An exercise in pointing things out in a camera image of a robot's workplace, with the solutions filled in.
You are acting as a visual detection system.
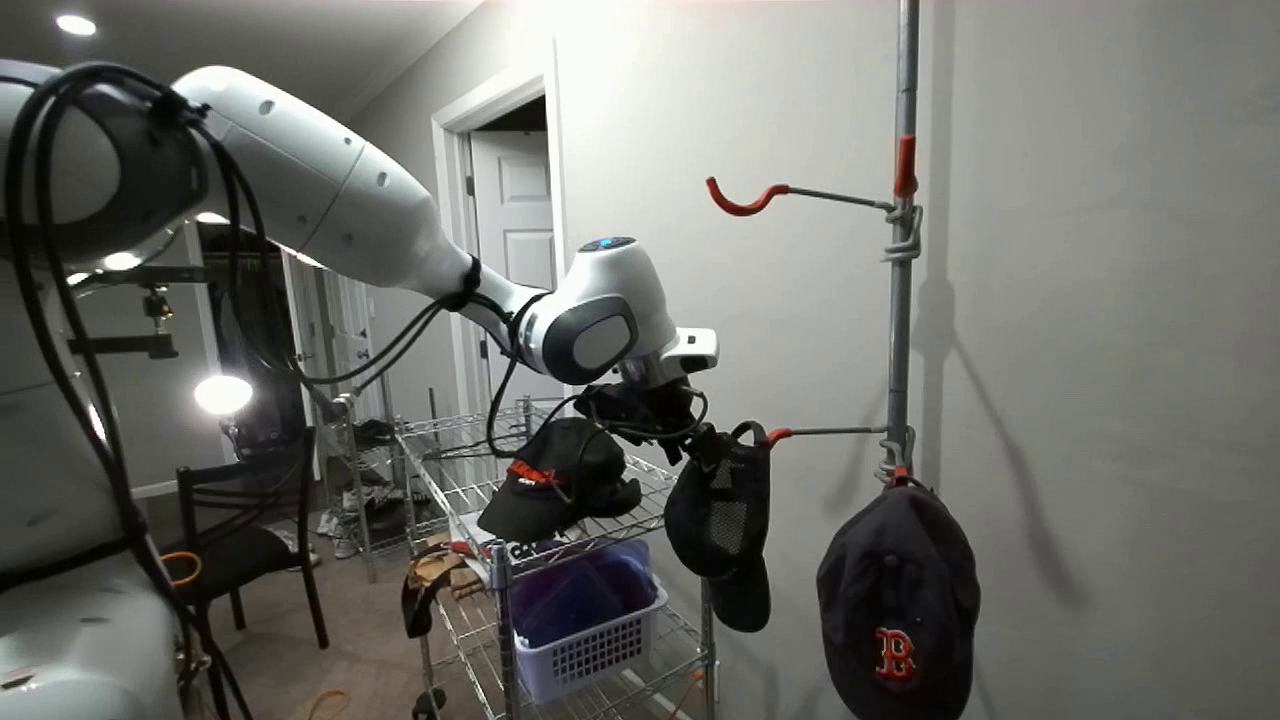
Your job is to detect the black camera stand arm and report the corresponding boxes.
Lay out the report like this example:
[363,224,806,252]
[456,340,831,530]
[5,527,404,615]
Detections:
[65,257,184,363]

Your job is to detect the orange cord loop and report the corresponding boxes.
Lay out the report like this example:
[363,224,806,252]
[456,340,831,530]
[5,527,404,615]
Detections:
[152,546,209,592]

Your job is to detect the black chair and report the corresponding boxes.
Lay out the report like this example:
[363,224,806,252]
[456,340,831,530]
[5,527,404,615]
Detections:
[178,423,335,670]

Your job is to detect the plain black cap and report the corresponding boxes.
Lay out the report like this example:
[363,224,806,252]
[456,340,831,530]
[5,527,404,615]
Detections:
[586,461,649,518]

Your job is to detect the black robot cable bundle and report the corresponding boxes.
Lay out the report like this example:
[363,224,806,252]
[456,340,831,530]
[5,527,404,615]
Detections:
[0,54,591,720]

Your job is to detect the brown bag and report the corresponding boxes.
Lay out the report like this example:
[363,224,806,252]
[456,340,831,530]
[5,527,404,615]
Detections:
[396,540,483,645]

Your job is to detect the black cap red B logo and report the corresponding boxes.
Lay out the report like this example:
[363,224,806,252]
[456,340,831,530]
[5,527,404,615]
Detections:
[813,481,983,720]

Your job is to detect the chrome wire shelf cart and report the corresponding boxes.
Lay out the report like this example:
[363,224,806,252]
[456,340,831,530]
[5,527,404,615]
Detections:
[391,392,723,720]

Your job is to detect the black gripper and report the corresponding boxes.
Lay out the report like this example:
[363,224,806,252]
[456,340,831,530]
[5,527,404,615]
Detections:
[577,381,719,470]

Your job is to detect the bright round lamp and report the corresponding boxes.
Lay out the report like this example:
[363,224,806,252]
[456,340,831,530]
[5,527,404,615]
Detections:
[193,368,260,423]

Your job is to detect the black cap orange lettering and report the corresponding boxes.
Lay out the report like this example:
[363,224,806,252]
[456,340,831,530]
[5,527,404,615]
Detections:
[475,417,631,544]

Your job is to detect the cluttered low wire rack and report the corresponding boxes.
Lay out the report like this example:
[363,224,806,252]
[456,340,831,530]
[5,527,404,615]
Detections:
[318,413,417,550]

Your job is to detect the black mesh-back cap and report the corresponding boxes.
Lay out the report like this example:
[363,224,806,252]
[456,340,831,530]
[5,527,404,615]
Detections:
[662,419,775,635]

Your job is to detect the blue plastic laundry basket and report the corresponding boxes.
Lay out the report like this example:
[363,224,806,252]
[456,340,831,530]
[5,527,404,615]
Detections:
[503,534,673,708]

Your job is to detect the long metal hook orange tip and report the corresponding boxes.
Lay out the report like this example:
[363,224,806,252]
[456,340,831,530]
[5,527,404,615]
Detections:
[700,171,899,221]
[744,419,896,453]

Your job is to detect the white panel door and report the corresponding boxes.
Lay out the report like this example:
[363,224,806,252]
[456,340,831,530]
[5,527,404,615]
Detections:
[466,124,561,405]

